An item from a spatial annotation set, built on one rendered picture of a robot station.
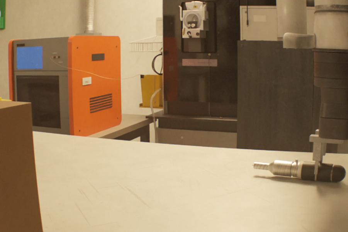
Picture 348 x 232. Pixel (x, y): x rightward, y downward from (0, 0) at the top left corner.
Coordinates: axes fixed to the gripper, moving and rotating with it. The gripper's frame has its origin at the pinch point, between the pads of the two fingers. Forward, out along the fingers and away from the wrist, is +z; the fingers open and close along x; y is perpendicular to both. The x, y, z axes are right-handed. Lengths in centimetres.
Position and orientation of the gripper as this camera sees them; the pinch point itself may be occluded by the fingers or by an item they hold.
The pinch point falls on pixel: (317, 177)
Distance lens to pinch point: 62.9
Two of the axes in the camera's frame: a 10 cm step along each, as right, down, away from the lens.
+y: 8.7, 0.5, -5.0
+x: 5.0, -1.1, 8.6
